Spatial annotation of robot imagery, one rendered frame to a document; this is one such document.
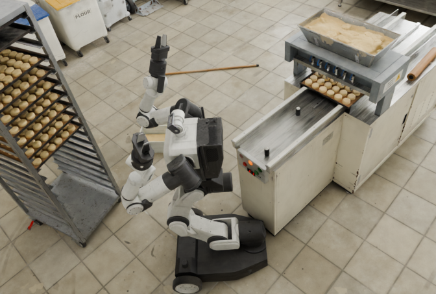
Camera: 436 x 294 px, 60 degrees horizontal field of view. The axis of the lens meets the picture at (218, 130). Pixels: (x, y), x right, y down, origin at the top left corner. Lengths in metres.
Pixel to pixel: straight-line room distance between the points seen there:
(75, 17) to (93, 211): 2.67
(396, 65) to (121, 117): 2.73
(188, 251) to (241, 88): 2.03
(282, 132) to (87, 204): 1.70
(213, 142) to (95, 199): 1.67
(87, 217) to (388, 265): 2.26
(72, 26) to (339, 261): 3.94
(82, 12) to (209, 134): 3.50
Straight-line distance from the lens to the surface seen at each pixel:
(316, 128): 2.45
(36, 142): 2.56
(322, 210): 3.15
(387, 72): 2.47
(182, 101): 2.06
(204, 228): 2.58
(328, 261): 2.94
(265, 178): 2.35
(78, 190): 3.43
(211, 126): 1.92
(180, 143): 1.87
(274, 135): 2.47
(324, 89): 2.69
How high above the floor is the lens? 2.63
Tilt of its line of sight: 45 degrees down
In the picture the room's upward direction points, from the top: 9 degrees counter-clockwise
